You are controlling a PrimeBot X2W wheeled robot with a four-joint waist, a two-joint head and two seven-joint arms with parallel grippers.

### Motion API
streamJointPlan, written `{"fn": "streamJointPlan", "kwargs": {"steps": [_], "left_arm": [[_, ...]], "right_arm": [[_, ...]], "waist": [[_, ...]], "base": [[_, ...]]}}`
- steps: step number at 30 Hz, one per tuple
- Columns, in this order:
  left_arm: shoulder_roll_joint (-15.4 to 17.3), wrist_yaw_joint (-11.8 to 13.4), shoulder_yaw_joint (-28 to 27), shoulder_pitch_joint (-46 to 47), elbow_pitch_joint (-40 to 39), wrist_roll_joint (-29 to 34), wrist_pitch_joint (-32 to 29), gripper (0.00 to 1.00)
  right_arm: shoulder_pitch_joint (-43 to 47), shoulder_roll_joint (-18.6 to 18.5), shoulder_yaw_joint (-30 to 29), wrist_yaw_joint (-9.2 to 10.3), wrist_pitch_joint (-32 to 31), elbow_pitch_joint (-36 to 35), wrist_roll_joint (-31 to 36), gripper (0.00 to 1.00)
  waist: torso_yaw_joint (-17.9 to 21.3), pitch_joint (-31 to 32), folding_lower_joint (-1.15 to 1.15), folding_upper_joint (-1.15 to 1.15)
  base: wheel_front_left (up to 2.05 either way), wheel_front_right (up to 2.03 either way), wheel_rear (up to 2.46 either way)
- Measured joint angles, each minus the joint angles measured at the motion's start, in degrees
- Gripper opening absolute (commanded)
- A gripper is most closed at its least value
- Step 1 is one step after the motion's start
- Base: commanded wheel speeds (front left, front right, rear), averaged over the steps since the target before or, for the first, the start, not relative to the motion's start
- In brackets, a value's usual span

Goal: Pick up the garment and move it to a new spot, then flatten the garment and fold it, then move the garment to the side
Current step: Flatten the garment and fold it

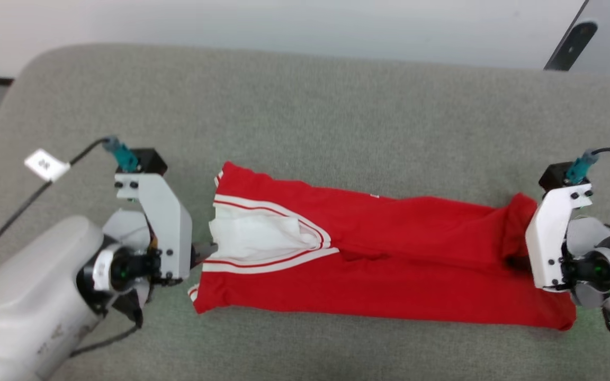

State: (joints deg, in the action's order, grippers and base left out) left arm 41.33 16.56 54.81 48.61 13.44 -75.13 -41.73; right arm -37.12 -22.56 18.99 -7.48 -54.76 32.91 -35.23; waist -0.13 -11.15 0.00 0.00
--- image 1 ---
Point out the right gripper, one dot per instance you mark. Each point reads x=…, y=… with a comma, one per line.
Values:
x=546, y=238

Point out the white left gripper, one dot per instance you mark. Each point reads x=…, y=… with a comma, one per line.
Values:
x=170, y=227

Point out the red white basketball jersey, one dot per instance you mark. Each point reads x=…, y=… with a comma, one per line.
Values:
x=389, y=254

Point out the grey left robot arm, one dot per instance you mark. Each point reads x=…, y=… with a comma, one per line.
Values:
x=24, y=296

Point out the grey fabric sofa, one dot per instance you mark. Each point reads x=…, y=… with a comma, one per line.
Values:
x=337, y=116

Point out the black door stop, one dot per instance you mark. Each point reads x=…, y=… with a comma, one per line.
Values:
x=575, y=45

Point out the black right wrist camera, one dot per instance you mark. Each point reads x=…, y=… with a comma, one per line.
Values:
x=554, y=177

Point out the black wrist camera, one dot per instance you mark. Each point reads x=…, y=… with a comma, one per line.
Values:
x=151, y=161
x=554, y=177

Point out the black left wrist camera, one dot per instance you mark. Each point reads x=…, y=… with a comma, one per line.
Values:
x=151, y=161

